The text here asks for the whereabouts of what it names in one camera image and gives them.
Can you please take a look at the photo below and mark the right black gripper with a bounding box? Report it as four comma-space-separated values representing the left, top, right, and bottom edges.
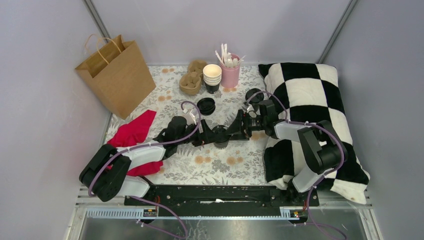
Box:
224, 109, 267, 142

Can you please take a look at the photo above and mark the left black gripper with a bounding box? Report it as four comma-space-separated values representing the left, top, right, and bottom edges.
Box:
175, 119, 221, 147

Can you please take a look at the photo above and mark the black cup lid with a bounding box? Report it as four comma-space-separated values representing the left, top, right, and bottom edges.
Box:
212, 125, 230, 141
245, 88, 265, 103

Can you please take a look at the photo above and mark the stack of black lids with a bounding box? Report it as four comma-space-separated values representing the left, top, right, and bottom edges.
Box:
196, 97, 216, 116

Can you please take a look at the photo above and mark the black paper coffee cup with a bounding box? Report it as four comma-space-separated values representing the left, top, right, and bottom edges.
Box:
245, 88, 265, 105

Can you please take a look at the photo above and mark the brown paper bag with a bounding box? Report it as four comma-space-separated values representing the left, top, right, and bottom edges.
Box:
75, 35, 156, 120

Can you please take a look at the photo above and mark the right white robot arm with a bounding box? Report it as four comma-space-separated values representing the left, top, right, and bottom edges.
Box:
220, 99, 348, 206

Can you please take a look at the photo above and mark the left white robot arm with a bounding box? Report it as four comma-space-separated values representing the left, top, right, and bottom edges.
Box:
79, 116, 230, 206

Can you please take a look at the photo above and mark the floral table mat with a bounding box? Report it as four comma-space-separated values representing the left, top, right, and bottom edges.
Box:
105, 65, 268, 185

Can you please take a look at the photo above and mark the pink straw holder cup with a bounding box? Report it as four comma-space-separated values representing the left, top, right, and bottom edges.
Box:
220, 63, 240, 89

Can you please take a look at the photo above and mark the brown cardboard cup carrier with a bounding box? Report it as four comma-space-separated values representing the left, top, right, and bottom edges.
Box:
179, 59, 207, 96

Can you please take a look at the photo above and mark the stack of paper cups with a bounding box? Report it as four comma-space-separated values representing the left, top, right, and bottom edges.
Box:
202, 64, 222, 94

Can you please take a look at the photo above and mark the wrapped paper straws bundle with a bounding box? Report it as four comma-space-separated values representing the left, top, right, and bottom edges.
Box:
215, 43, 246, 68

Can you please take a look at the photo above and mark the red cloth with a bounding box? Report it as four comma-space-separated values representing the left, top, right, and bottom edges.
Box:
107, 110, 163, 177

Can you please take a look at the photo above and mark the black white checkered pillow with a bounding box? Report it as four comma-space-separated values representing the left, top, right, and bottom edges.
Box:
258, 62, 370, 205

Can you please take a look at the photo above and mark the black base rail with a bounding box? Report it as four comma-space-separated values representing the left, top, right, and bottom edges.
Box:
143, 184, 308, 218

